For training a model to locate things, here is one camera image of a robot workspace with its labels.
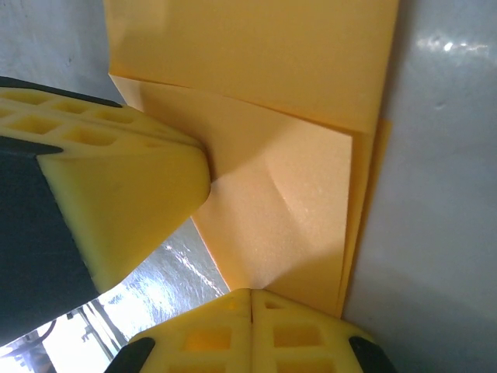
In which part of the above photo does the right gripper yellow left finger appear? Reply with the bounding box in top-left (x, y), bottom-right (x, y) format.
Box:
top-left (114, 288), bottom-right (254, 373)

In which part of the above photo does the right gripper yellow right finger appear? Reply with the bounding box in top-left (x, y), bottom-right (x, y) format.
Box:
top-left (251, 289), bottom-right (398, 373)

